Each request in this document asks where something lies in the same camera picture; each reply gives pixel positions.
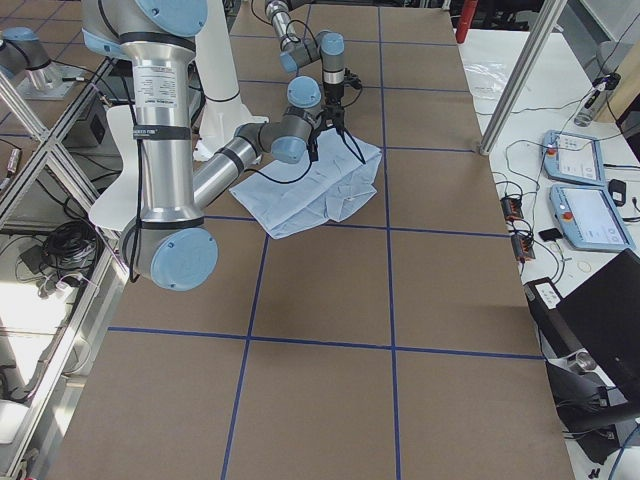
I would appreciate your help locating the wrist black camera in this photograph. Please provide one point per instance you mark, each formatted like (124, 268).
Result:
(352, 80)

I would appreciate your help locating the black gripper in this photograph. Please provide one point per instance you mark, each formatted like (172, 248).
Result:
(314, 145)
(333, 95)

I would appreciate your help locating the orange black adapter box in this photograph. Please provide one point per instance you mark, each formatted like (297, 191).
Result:
(512, 208)

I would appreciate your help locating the upper blue teach pendant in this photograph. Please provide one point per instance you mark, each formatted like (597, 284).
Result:
(573, 158)

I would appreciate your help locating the black laptop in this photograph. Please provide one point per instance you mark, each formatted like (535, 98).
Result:
(601, 315)

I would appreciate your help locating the white central column base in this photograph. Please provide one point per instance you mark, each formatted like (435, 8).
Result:
(224, 110)

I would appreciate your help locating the blue teach pendant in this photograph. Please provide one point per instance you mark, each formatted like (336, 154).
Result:
(573, 158)
(589, 219)

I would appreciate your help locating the red fire extinguisher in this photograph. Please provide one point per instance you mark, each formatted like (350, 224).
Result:
(465, 20)

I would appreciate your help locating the light blue button-up shirt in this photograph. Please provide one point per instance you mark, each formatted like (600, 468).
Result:
(289, 198)

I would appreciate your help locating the clear plastic bag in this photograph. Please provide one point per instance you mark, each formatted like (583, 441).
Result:
(487, 79)

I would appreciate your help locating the aluminium frame post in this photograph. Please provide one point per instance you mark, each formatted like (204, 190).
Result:
(532, 49)

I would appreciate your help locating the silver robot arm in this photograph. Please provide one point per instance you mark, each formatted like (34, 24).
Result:
(313, 107)
(193, 135)

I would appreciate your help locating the lower blue teach pendant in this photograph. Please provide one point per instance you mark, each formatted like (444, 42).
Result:
(589, 219)

